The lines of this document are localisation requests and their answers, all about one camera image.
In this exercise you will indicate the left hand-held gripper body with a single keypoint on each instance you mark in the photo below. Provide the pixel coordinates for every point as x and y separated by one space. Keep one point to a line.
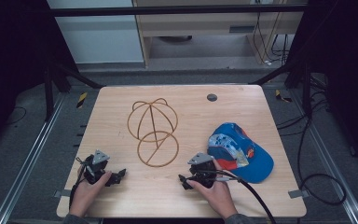
93 170

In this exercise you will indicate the yellow black hazard tape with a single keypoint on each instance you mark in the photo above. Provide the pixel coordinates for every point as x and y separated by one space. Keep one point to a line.
282 96
81 100

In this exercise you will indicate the light wooden desk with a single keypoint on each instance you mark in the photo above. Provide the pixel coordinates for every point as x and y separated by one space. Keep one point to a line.
199 28

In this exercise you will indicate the black metal stand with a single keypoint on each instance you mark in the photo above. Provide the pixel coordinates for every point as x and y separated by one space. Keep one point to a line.
298 77
56 81

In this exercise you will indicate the white cabinet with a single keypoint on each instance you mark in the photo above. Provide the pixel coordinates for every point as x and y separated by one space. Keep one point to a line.
99 37

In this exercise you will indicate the person's left hand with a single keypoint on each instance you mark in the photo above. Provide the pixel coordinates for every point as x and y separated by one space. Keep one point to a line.
86 193

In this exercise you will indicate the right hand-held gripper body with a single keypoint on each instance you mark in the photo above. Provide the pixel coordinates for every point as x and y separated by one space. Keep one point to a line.
202 169

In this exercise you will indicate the grey metal table bracket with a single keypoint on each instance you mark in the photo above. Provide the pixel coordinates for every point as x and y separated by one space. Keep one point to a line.
61 193
298 193

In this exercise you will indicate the aluminium floor rail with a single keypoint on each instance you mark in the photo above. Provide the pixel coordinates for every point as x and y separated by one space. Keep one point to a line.
28 161
326 155

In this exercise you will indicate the blue printed baseball cap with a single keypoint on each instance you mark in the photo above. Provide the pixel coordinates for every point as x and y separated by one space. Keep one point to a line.
240 154

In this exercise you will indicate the grey round table grommet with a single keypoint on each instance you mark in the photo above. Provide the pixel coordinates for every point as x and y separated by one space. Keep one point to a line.
212 97

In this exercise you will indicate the person's right hand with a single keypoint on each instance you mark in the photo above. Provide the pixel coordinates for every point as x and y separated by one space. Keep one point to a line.
219 196

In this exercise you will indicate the black frame crossbar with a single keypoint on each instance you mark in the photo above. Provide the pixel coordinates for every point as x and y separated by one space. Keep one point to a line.
167 10

